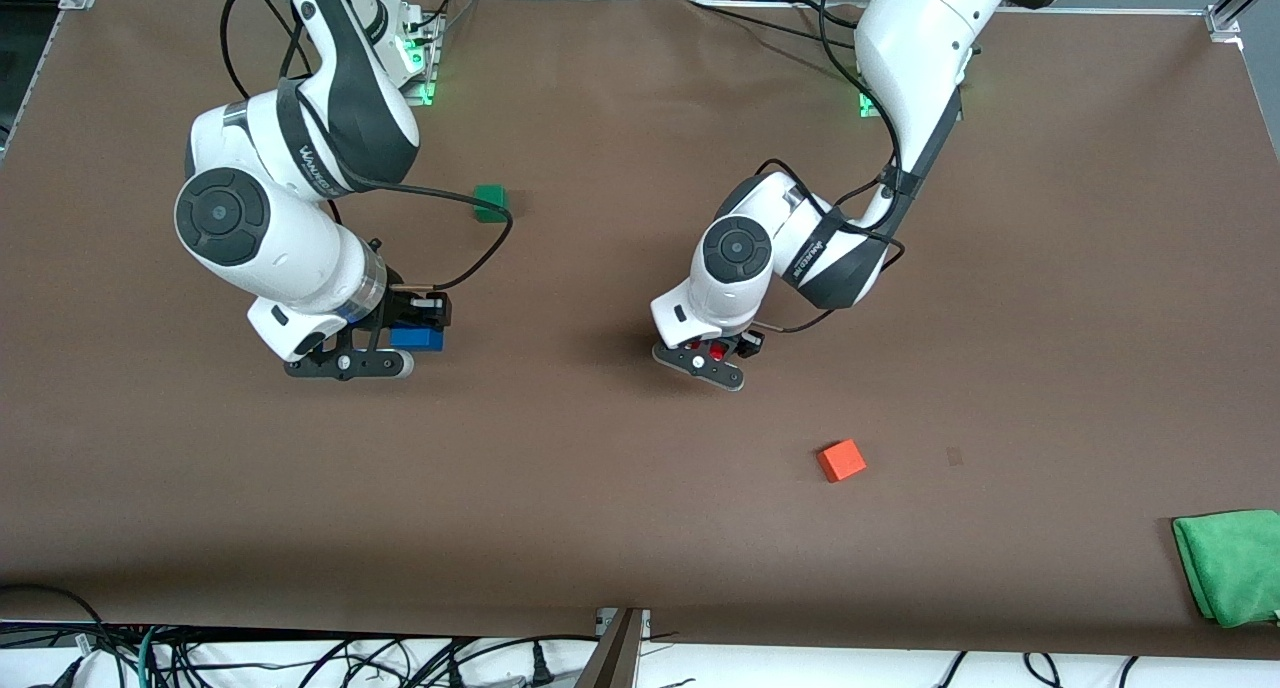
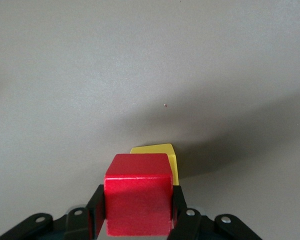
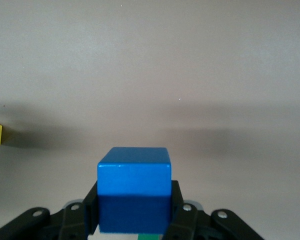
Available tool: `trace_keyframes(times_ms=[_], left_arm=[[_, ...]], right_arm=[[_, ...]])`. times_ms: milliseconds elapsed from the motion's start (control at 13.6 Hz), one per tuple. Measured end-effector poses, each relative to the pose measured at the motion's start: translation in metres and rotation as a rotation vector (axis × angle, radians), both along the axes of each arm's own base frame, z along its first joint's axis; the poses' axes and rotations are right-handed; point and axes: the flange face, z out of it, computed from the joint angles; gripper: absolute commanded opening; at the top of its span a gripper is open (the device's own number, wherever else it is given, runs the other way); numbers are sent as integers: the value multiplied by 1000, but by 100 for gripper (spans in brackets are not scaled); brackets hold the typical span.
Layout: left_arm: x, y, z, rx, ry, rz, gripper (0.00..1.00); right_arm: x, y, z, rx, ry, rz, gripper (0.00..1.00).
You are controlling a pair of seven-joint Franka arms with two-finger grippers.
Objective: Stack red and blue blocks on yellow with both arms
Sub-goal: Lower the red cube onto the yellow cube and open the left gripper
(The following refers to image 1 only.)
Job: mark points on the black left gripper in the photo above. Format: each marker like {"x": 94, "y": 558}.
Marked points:
{"x": 746, "y": 343}

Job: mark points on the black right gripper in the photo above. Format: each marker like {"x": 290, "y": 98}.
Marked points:
{"x": 400, "y": 309}

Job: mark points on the blue cube block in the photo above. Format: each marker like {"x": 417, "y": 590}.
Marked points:
{"x": 416, "y": 338}

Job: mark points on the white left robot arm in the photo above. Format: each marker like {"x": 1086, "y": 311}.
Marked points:
{"x": 910, "y": 48}

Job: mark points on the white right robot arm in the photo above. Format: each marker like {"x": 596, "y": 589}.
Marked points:
{"x": 280, "y": 238}

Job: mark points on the green cube block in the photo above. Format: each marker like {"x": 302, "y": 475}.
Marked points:
{"x": 490, "y": 204}

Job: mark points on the orange cube block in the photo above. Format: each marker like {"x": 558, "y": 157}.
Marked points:
{"x": 842, "y": 460}

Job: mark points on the green cloth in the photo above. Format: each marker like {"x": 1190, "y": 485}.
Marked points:
{"x": 1232, "y": 566}

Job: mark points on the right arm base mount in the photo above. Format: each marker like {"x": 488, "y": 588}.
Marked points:
{"x": 415, "y": 53}

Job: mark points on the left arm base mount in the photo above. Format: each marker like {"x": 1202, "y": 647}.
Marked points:
{"x": 867, "y": 106}

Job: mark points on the aluminium table edge post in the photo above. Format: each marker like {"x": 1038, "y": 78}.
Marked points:
{"x": 618, "y": 653}

